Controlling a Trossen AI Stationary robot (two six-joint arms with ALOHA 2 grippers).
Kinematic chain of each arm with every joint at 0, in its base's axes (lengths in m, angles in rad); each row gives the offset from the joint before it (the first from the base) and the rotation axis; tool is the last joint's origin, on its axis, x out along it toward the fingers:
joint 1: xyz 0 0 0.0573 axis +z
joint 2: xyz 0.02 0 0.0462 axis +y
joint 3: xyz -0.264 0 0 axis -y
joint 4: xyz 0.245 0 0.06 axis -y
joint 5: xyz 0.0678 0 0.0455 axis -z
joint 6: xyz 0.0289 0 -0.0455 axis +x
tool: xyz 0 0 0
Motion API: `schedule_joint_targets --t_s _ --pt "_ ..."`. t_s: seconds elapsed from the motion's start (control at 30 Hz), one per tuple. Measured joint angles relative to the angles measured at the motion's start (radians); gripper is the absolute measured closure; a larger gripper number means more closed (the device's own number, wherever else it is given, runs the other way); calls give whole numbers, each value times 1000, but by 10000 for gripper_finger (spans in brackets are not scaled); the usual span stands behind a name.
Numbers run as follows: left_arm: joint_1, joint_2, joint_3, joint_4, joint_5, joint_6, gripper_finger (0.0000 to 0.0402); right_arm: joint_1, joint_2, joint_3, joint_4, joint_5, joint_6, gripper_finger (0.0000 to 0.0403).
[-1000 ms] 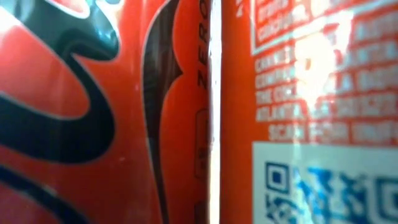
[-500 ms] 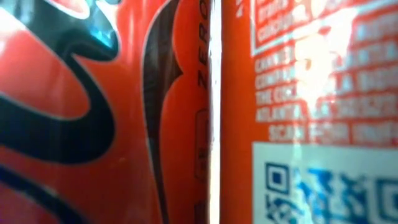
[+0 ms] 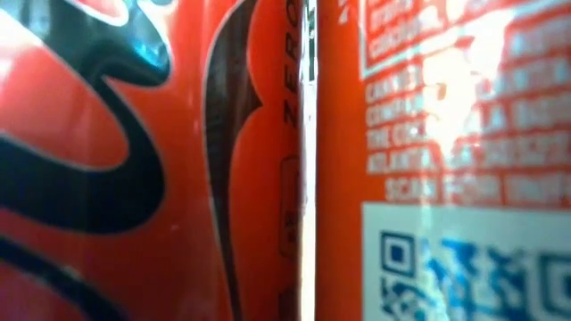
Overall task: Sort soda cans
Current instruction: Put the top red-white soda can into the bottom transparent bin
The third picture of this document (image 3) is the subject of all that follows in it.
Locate red Coke Zero can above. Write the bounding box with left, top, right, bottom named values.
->
left=0, top=0, right=305, bottom=321

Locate red Coca-Cola can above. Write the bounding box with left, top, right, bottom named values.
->
left=315, top=0, right=571, bottom=321

